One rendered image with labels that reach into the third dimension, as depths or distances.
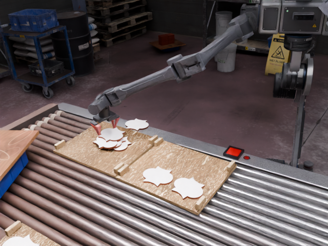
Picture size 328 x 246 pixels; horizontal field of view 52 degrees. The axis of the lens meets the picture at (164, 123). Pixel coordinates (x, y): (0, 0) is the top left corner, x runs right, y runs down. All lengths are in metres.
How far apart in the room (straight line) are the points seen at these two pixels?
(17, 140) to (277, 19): 1.38
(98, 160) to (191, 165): 0.44
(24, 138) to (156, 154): 0.63
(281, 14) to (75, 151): 1.22
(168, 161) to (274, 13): 0.89
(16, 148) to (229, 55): 3.88
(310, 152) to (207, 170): 2.03
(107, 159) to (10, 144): 0.44
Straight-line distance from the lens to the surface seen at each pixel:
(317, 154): 3.42
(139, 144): 1.70
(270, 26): 1.84
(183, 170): 1.51
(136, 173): 1.51
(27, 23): 4.72
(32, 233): 1.36
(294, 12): 1.81
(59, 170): 1.67
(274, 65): 4.98
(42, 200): 1.51
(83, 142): 1.79
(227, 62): 5.10
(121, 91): 1.59
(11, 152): 1.65
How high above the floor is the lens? 1.85
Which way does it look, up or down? 29 degrees down
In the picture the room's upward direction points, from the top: 4 degrees counter-clockwise
